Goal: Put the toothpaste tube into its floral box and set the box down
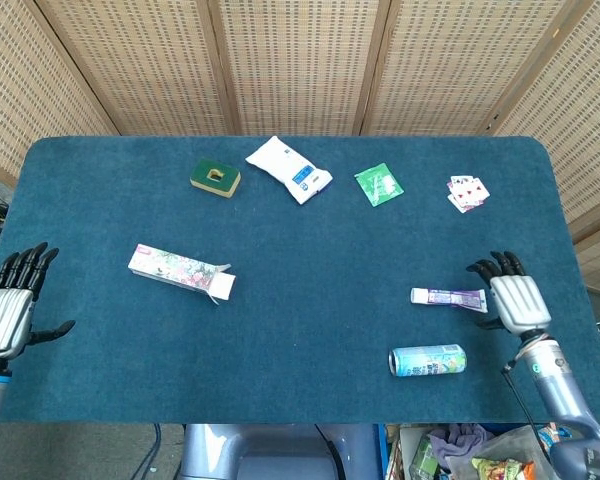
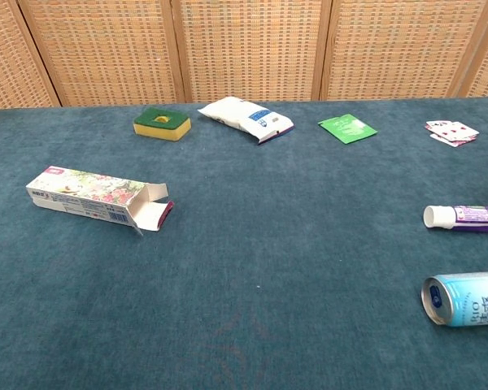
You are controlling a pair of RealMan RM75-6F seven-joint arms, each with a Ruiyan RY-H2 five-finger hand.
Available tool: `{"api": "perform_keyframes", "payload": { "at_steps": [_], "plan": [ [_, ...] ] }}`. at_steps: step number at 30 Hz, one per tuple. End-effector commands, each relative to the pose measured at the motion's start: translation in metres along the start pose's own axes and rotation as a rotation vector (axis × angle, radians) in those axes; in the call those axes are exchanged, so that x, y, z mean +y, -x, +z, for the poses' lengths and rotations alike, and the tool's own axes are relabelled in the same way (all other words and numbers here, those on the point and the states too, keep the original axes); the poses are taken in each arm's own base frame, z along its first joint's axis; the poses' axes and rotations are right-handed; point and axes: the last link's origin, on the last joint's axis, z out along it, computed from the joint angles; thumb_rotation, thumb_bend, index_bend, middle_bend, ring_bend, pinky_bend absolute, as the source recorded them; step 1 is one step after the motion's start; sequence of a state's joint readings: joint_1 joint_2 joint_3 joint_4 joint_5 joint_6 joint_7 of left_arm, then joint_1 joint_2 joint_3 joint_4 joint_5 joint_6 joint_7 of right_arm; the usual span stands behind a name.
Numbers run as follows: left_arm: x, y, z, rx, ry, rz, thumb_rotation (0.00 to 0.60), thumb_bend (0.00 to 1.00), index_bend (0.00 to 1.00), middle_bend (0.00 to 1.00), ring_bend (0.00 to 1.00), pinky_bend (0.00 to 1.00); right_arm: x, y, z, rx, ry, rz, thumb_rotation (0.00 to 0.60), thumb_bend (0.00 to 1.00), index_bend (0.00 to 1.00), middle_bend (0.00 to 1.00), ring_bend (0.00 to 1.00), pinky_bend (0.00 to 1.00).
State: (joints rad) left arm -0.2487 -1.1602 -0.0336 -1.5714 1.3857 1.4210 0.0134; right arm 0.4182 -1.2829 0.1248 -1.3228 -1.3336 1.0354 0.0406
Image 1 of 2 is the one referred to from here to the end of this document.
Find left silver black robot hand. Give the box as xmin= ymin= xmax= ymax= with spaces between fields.
xmin=0 ymin=242 xmax=76 ymax=361

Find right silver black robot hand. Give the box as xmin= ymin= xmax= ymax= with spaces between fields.
xmin=466 ymin=250 xmax=553 ymax=336

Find purple white tube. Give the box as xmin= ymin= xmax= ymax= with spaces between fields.
xmin=410 ymin=287 xmax=489 ymax=314

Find floral white box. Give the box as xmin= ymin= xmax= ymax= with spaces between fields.
xmin=127 ymin=243 xmax=237 ymax=305

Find light blue drink can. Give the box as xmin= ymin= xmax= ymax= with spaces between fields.
xmin=388 ymin=343 xmax=468 ymax=378

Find orange teal packet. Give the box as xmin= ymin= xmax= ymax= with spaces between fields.
xmin=537 ymin=422 xmax=574 ymax=449

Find clear plastic bag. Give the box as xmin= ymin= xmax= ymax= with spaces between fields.
xmin=447 ymin=424 xmax=556 ymax=480

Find purple cloth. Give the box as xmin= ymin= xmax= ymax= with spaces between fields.
xmin=427 ymin=423 xmax=496 ymax=471

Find yellow green snack pack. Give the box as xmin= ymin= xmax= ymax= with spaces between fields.
xmin=472 ymin=457 xmax=536 ymax=480

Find green sachet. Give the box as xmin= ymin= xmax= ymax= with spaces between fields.
xmin=353 ymin=162 xmax=405 ymax=208

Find green packet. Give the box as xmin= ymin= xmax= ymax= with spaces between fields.
xmin=408 ymin=434 xmax=441 ymax=479

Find woven wooden screen panel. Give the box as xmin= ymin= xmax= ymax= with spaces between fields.
xmin=0 ymin=0 xmax=119 ymax=189
xmin=207 ymin=0 xmax=391 ymax=136
xmin=22 ymin=0 xmax=239 ymax=136
xmin=352 ymin=0 xmax=600 ymax=136
xmin=489 ymin=0 xmax=600 ymax=301

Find teal felt table mat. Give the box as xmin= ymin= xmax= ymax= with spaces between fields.
xmin=0 ymin=135 xmax=600 ymax=425

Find green yellow sponge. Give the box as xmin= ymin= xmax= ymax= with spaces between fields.
xmin=189 ymin=158 xmax=242 ymax=198

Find white wet wipes pack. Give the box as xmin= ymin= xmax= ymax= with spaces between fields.
xmin=244 ymin=135 xmax=334 ymax=206

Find grey-blue robot torso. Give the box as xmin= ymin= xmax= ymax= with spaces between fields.
xmin=179 ymin=423 xmax=381 ymax=480

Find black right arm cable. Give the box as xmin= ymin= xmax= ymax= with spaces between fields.
xmin=501 ymin=344 xmax=556 ymax=444

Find black floor cable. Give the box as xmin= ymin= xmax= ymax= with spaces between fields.
xmin=129 ymin=423 xmax=162 ymax=480

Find black torso cable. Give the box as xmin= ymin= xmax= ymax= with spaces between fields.
xmin=313 ymin=423 xmax=351 ymax=480

